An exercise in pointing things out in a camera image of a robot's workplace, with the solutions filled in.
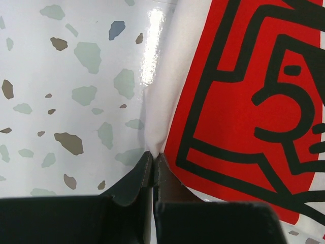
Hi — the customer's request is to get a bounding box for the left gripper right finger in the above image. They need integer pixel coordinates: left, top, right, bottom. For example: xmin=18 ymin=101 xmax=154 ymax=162
xmin=153 ymin=154 xmax=286 ymax=243

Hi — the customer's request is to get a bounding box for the white t-shirt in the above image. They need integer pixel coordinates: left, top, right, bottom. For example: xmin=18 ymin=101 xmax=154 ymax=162
xmin=144 ymin=1 xmax=324 ymax=230

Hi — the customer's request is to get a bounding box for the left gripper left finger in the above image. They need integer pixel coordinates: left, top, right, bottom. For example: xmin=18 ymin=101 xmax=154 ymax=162
xmin=1 ymin=152 xmax=153 ymax=243

